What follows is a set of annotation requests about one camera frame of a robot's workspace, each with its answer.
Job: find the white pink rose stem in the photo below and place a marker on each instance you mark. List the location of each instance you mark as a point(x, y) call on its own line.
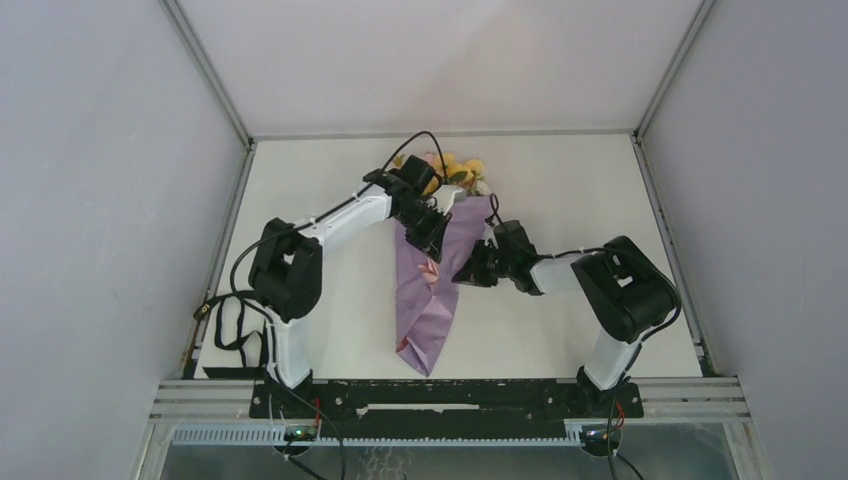
point(480, 188)

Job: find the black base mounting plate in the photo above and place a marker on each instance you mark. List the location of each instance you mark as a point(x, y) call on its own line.
point(450, 408)

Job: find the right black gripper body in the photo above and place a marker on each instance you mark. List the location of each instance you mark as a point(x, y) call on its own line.
point(488, 264)

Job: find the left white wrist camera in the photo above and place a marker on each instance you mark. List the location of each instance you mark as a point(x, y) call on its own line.
point(447, 196)

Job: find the white slotted cable duct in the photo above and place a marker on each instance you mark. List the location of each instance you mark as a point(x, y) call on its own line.
point(258, 435)

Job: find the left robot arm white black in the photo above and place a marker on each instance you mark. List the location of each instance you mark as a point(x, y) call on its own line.
point(285, 278)

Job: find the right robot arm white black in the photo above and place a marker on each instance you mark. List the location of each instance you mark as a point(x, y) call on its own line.
point(630, 297)

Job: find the pink purple wrapping paper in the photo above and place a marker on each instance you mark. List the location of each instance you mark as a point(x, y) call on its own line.
point(426, 297)

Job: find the aluminium frame rail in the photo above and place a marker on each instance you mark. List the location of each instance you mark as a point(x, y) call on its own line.
point(445, 133)

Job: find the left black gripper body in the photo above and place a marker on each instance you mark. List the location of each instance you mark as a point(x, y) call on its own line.
point(423, 224)

